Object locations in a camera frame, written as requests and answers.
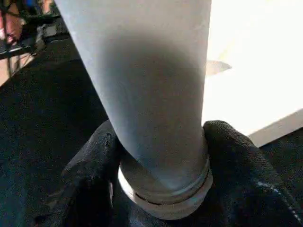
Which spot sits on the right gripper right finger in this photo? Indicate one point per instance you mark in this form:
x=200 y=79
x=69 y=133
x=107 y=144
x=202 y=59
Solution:
x=248 y=189

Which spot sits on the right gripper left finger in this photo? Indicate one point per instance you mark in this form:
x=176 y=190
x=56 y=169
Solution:
x=90 y=184

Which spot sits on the white plastic table top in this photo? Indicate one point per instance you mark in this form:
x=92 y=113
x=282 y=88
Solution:
x=248 y=82

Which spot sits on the white plastic table leg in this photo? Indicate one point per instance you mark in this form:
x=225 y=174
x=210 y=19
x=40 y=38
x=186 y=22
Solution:
x=146 y=82

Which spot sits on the black metal folding frame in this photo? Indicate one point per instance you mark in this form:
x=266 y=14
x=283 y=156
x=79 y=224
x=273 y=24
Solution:
x=19 y=50

